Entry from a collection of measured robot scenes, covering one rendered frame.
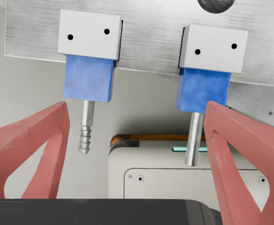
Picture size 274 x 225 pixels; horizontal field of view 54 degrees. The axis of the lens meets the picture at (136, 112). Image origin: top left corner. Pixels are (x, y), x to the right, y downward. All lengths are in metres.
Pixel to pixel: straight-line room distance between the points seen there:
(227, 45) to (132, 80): 0.89
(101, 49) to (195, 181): 0.75
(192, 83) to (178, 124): 0.91
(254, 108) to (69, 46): 0.22
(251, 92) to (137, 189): 0.65
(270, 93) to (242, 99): 0.03
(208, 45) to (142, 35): 0.06
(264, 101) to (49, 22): 0.25
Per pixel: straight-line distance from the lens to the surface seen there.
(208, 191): 0.96
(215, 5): 0.28
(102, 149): 1.18
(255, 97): 0.35
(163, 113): 1.14
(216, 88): 0.26
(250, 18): 0.29
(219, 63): 0.25
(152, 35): 0.26
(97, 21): 0.24
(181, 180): 0.92
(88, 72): 0.25
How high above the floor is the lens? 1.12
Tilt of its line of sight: 81 degrees down
